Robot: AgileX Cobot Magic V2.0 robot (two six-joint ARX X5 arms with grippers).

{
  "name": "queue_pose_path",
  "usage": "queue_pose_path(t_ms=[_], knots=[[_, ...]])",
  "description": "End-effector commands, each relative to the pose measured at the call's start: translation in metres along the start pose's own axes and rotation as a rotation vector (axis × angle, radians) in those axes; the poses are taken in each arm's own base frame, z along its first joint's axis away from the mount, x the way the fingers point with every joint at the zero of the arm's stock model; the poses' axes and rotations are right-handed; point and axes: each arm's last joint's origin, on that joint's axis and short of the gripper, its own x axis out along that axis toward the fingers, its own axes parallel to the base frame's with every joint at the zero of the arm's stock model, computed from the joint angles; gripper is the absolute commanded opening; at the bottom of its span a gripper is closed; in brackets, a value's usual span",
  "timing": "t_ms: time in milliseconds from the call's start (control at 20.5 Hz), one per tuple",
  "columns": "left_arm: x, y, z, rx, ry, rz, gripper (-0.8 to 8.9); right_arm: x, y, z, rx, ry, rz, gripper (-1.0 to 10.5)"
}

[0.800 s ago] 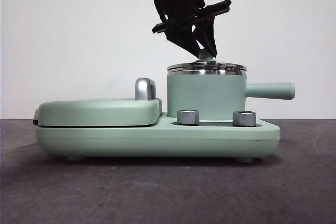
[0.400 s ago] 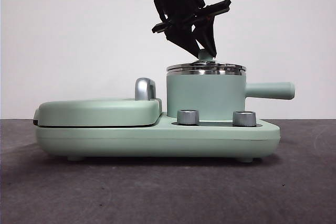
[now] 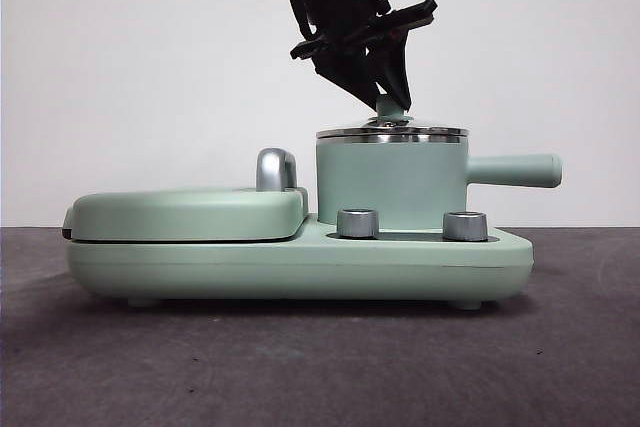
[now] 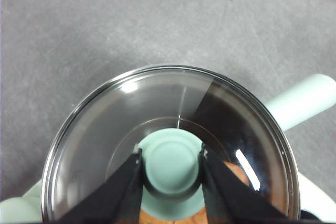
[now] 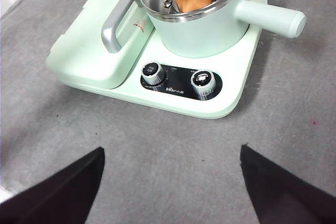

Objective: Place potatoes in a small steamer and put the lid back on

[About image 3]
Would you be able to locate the mint green grill cover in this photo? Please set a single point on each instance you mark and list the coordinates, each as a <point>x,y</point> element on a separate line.
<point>175,212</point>

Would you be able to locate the glass pot lid green knob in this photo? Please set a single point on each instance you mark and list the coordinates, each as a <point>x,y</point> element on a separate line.
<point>387,108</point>

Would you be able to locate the silver control knob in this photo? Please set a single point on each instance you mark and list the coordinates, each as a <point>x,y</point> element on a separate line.
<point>464,225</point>
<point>357,223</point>

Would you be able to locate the mint green breakfast machine base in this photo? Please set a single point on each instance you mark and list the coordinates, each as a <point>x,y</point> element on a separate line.
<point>300,269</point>

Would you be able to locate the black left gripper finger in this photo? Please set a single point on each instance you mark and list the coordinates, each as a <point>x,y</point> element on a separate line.
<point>400,77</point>
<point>350,77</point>

